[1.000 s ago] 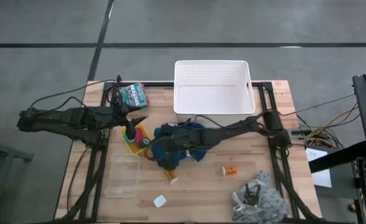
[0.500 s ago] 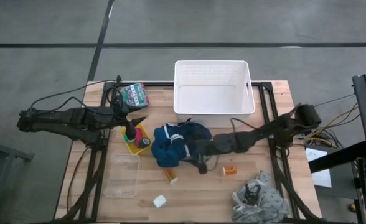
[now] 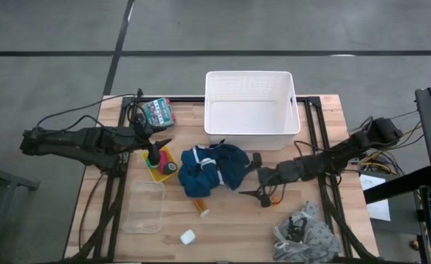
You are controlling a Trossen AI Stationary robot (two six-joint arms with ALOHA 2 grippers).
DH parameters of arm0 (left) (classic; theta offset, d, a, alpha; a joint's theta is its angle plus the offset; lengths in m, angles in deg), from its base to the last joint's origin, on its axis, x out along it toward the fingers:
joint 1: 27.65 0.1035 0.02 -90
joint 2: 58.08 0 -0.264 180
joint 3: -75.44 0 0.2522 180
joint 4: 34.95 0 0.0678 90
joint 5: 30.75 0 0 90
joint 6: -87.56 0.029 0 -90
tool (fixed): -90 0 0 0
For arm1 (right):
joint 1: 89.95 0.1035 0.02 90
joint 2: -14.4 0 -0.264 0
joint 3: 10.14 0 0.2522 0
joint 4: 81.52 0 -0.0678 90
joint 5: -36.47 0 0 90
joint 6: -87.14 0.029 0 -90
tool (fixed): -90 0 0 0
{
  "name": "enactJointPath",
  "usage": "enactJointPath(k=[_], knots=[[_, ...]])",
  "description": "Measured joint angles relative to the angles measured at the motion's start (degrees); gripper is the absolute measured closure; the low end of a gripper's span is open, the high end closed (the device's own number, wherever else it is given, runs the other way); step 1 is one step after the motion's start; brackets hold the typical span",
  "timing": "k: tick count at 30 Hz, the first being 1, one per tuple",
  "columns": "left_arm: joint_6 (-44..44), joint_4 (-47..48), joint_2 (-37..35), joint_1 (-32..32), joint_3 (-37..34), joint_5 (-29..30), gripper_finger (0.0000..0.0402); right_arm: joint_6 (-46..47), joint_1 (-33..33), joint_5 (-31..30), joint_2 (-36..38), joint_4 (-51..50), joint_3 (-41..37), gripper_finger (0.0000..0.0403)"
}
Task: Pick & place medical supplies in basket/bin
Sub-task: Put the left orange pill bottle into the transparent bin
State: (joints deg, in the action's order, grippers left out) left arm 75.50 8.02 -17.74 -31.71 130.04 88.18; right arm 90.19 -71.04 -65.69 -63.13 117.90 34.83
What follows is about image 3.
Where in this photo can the black desk beam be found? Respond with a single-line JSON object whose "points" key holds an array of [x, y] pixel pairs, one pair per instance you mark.
{"points": [[395, 185]]}

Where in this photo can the clear plastic container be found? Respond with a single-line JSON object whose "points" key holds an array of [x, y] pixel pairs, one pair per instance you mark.
{"points": [[144, 209]]}

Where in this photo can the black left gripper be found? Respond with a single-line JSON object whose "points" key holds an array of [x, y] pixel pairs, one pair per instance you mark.
{"points": [[144, 130]]}

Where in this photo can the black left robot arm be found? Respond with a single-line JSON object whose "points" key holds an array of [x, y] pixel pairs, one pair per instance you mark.
{"points": [[83, 143]]}

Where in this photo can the white plastic basket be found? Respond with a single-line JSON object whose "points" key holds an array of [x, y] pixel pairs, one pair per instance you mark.
{"points": [[252, 117]]}

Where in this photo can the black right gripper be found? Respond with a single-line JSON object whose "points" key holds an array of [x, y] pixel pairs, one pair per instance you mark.
{"points": [[289, 172]]}

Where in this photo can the grey metal stand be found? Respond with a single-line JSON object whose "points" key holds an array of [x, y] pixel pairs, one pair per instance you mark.
{"points": [[3, 179]]}

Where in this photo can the yellow plastic tray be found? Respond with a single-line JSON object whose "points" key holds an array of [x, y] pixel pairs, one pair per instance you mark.
{"points": [[157, 176]]}

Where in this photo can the grey striped patterned gown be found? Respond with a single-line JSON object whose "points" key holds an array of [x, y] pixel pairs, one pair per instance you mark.
{"points": [[322, 238]]}

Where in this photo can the green first aid kit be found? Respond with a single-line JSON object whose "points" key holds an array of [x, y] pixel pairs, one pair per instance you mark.
{"points": [[158, 113]]}

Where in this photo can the teal plastic container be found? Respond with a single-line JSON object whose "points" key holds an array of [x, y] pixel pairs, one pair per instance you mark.
{"points": [[148, 163]]}

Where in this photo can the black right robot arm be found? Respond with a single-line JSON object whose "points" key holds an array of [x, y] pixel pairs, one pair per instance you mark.
{"points": [[332, 159]]}

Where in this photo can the dark green cylindrical can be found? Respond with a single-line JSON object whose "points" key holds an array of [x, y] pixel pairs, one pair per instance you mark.
{"points": [[170, 168]]}

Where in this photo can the white paper sheet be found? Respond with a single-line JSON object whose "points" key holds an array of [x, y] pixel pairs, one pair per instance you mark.
{"points": [[378, 210]]}

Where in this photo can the orange pill bottle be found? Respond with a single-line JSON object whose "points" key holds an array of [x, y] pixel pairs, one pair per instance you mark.
{"points": [[201, 208]]}

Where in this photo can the blue scrub garment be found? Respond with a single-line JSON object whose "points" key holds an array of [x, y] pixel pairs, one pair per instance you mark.
{"points": [[201, 179]]}

